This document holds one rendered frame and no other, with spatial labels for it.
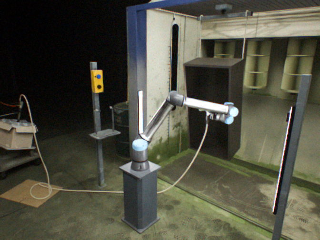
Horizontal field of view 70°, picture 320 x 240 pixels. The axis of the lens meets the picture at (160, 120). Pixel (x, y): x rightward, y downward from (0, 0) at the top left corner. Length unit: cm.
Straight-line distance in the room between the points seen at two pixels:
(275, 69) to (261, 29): 72
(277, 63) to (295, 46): 54
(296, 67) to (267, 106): 79
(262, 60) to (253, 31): 43
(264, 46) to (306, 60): 58
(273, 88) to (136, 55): 223
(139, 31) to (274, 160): 259
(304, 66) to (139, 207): 269
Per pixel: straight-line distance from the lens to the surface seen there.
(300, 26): 356
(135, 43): 301
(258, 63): 377
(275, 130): 389
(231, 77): 259
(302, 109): 173
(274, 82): 407
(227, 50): 399
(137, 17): 303
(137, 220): 253
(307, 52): 360
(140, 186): 231
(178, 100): 216
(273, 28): 364
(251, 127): 398
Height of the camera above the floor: 176
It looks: 16 degrees down
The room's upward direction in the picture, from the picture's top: 1 degrees clockwise
